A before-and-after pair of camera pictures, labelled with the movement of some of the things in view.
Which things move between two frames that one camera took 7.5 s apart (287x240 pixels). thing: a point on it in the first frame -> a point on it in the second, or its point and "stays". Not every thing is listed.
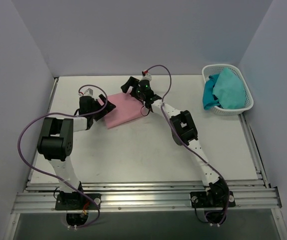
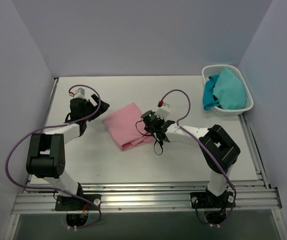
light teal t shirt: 229,90 stays
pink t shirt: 127,108 -> 125,124
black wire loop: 149,110 -> 150,135
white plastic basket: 208,70 stays
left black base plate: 78,201 stays
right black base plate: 211,199 stays
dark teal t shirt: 209,99 stays
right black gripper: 132,85 -> 158,133
